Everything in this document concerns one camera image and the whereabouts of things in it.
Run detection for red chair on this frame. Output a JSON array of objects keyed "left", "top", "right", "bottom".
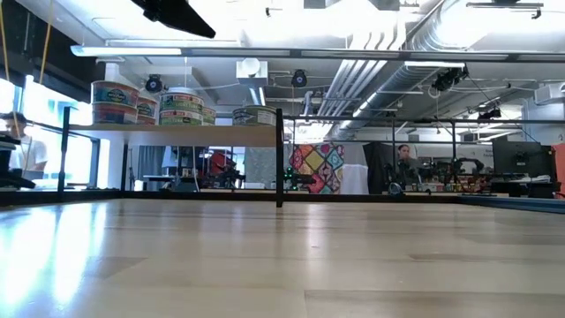
[{"left": 207, "top": 149, "right": 238, "bottom": 177}]

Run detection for black cloth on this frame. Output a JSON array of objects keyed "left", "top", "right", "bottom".
[{"left": 362, "top": 141, "right": 397, "bottom": 183}]

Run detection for white ceiling pipes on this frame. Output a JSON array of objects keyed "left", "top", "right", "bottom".
[{"left": 315, "top": 57, "right": 389, "bottom": 118}]

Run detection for yellow hanging strap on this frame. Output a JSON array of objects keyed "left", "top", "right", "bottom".
[
  {"left": 0, "top": 0, "right": 11, "bottom": 83},
  {"left": 38, "top": 0, "right": 55, "bottom": 85}
]

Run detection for black aluminium table frame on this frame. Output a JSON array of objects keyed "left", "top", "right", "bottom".
[{"left": 0, "top": 115, "right": 565, "bottom": 216}]

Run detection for black ceiling camera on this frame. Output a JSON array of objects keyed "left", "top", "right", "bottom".
[
  {"left": 290, "top": 69, "right": 309, "bottom": 88},
  {"left": 144, "top": 73, "right": 164, "bottom": 94}
]

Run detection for wooden shelf black metal legs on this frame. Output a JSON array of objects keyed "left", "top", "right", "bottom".
[{"left": 56, "top": 105, "right": 286, "bottom": 208}]

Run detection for colourful patchwork panel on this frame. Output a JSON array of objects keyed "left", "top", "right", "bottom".
[{"left": 289, "top": 141, "right": 346, "bottom": 194}]

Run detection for orange red panel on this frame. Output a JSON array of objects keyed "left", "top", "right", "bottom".
[{"left": 551, "top": 141, "right": 565, "bottom": 195}]

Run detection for white wall unit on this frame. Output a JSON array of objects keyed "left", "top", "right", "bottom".
[{"left": 532, "top": 81, "right": 565, "bottom": 106}]

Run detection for white blue label tuna can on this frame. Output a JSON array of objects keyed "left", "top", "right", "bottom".
[{"left": 232, "top": 105, "right": 278, "bottom": 127}]

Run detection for white ceiling box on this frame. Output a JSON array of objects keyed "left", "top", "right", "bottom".
[{"left": 235, "top": 57, "right": 269, "bottom": 88}]

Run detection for silver corrugated air duct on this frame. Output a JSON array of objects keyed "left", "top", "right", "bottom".
[{"left": 339, "top": 61, "right": 442, "bottom": 138}]

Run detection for black desktop monitor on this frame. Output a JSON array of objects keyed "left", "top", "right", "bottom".
[{"left": 492, "top": 140, "right": 556, "bottom": 178}]

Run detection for long ceiling light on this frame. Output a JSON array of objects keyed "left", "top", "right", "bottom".
[{"left": 70, "top": 44, "right": 292, "bottom": 58}]

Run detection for grey ceiling rail fixture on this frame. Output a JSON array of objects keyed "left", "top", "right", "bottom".
[{"left": 465, "top": 0, "right": 545, "bottom": 21}]

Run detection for person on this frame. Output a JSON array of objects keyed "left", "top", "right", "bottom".
[
  {"left": 395, "top": 144, "right": 423, "bottom": 178},
  {"left": 0, "top": 110, "right": 49, "bottom": 174}
]

